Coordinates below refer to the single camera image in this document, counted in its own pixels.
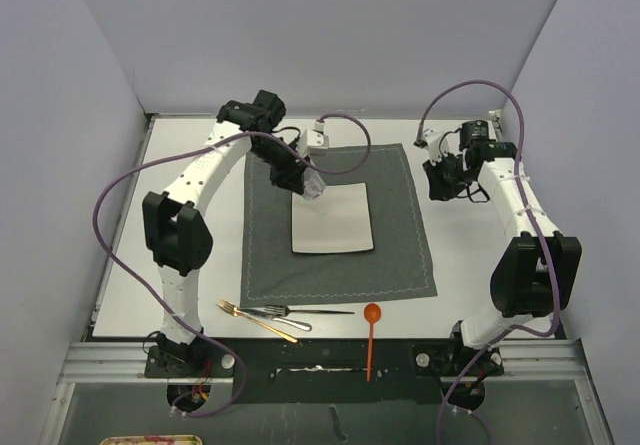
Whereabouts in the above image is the dark grey cloth placemat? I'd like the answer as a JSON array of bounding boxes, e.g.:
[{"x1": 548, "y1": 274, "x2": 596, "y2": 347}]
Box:
[{"x1": 240, "y1": 143, "x2": 437, "y2": 306}]

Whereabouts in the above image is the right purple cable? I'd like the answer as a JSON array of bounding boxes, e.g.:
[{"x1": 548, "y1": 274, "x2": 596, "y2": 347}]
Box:
[{"x1": 417, "y1": 79, "x2": 561, "y2": 445}]

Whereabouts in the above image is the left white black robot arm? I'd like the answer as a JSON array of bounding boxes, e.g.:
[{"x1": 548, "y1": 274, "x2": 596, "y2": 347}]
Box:
[{"x1": 142, "y1": 90, "x2": 306, "y2": 376}]

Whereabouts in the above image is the silver table knife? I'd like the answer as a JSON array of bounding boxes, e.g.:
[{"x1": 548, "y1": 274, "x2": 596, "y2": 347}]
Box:
[{"x1": 240, "y1": 308, "x2": 313, "y2": 332}]

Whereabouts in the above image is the dark handled silver fork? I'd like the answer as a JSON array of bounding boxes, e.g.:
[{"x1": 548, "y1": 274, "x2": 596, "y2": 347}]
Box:
[{"x1": 264, "y1": 305, "x2": 354, "y2": 317}]

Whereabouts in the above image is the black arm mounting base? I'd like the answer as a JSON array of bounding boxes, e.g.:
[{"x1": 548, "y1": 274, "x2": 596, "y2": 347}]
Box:
[{"x1": 144, "y1": 339, "x2": 504, "y2": 405}]

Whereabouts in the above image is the white square plate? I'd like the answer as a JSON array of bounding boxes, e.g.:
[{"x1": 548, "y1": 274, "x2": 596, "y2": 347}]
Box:
[{"x1": 291, "y1": 182, "x2": 374, "y2": 254}]

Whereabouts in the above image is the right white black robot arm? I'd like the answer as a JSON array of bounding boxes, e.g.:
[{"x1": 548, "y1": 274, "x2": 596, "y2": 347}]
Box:
[{"x1": 415, "y1": 120, "x2": 582, "y2": 374}]

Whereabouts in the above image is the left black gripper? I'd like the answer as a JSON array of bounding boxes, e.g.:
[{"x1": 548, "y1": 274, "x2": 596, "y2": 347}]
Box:
[{"x1": 249, "y1": 135, "x2": 311, "y2": 195}]

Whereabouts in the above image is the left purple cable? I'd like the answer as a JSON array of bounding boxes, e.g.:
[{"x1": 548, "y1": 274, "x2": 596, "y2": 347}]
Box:
[{"x1": 92, "y1": 113, "x2": 373, "y2": 419}]

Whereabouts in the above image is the floral tray edge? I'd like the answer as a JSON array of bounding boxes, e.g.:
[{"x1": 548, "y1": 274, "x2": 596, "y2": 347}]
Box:
[{"x1": 100, "y1": 434, "x2": 203, "y2": 445}]

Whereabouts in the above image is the gold fork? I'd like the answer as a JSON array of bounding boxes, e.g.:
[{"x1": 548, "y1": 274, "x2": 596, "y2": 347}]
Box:
[{"x1": 217, "y1": 299, "x2": 298, "y2": 344}]

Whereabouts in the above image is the orange plastic spoon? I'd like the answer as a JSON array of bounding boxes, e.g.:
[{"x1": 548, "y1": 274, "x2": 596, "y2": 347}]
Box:
[{"x1": 364, "y1": 303, "x2": 382, "y2": 382}]

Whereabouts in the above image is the purple cable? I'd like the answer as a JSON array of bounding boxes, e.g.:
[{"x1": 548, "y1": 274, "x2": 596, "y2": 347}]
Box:
[
  {"x1": 417, "y1": 79, "x2": 561, "y2": 445},
  {"x1": 92, "y1": 113, "x2": 373, "y2": 419}
]

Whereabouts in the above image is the clear plastic cup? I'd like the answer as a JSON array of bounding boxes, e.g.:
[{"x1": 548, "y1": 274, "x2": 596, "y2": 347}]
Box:
[{"x1": 301, "y1": 167, "x2": 326, "y2": 201}]

